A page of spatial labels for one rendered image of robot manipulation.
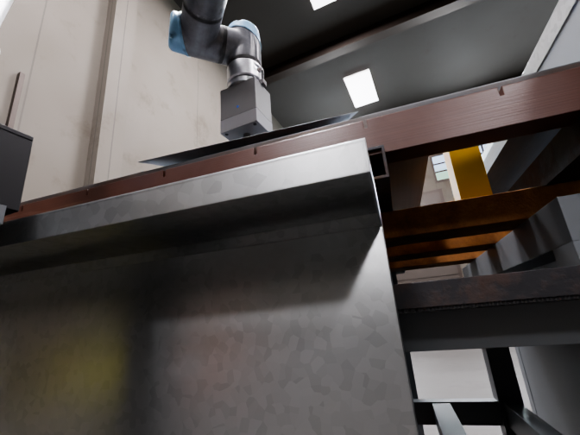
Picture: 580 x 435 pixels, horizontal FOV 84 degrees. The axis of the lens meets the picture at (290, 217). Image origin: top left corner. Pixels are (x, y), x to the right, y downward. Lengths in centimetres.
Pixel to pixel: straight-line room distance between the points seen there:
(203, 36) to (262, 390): 62
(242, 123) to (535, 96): 46
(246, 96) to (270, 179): 42
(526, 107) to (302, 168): 35
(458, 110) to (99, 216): 46
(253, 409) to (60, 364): 32
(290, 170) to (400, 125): 27
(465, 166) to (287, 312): 43
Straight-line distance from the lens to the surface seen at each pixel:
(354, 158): 26
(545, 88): 55
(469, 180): 66
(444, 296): 43
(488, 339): 51
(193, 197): 31
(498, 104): 53
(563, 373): 112
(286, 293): 42
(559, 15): 83
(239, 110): 67
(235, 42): 77
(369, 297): 40
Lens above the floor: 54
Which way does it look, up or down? 18 degrees up
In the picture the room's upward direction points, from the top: 5 degrees counter-clockwise
